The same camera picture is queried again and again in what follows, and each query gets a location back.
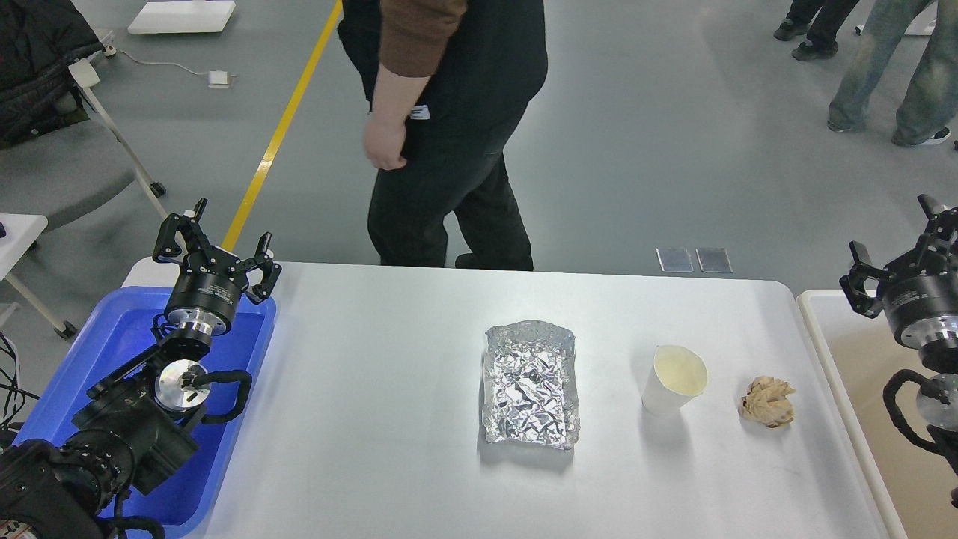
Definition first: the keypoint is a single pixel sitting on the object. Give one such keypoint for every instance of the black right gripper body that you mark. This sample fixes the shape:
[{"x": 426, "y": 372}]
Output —
[{"x": 920, "y": 302}]

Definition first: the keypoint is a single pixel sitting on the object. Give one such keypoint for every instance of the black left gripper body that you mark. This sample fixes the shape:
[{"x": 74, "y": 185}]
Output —
[{"x": 204, "y": 292}]

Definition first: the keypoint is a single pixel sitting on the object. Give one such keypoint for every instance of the black jacket on chair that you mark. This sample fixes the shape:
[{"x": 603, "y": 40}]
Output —
[{"x": 39, "y": 42}]

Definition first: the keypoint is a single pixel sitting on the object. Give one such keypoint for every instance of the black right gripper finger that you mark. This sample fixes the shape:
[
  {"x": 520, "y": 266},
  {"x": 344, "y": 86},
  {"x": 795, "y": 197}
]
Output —
[
  {"x": 853, "y": 283},
  {"x": 939, "y": 235}
]

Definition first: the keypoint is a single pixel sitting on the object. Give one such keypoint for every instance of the beige plastic bin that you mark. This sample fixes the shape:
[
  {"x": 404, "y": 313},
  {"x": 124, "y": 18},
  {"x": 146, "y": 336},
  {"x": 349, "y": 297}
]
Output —
[{"x": 910, "y": 486}]

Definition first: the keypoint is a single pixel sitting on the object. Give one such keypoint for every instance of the person in black clothes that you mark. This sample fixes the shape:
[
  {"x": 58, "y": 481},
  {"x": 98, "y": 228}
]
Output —
[{"x": 447, "y": 84}]

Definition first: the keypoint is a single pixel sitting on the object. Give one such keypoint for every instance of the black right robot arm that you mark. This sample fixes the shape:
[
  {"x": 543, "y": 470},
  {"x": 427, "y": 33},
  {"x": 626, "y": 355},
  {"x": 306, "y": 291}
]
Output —
[{"x": 936, "y": 398}]

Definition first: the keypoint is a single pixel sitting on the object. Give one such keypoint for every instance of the aluminium foil tray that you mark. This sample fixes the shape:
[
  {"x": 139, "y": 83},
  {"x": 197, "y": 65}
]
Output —
[{"x": 529, "y": 385}]

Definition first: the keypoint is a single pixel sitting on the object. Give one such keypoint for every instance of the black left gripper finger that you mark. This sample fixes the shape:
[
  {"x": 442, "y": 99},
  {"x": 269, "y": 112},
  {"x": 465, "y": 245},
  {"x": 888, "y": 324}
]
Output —
[
  {"x": 261, "y": 260},
  {"x": 181, "y": 241}
]

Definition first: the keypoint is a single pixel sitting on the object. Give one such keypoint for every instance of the metal floor plate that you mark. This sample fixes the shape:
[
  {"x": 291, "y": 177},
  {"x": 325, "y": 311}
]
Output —
[
  {"x": 714, "y": 260},
  {"x": 675, "y": 260}
]

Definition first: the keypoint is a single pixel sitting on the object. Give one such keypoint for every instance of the white flat board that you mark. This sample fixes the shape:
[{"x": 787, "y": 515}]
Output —
[{"x": 182, "y": 17}]

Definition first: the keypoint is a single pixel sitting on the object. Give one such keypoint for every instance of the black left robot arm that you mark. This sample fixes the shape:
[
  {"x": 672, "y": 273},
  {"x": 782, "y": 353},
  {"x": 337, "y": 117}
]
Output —
[{"x": 136, "y": 430}]

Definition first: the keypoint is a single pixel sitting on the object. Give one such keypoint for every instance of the white power adapter with cable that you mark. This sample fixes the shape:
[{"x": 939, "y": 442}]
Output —
[{"x": 213, "y": 78}]

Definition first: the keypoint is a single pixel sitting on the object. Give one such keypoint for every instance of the white side table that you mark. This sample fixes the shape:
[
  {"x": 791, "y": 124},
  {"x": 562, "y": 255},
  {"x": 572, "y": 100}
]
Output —
[{"x": 20, "y": 232}]

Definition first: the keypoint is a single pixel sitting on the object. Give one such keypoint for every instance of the left metal floor plate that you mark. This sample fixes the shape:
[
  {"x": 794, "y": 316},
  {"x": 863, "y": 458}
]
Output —
[{"x": 675, "y": 260}]

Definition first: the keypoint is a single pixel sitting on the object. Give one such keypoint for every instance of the crumpled brown paper ball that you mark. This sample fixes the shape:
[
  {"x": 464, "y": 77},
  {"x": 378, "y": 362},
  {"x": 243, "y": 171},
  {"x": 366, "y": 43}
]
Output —
[{"x": 766, "y": 402}]

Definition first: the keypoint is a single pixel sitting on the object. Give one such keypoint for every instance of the right metal floor plate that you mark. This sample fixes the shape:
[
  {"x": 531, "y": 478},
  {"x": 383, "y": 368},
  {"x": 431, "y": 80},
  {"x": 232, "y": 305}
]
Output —
[{"x": 714, "y": 260}]

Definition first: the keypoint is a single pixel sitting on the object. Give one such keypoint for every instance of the person in black trousers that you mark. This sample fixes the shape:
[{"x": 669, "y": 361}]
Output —
[{"x": 817, "y": 22}]

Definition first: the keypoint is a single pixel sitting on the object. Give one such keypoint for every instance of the white paper cup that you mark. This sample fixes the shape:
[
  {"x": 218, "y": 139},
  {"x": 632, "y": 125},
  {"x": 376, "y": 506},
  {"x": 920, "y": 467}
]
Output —
[{"x": 677, "y": 376}]

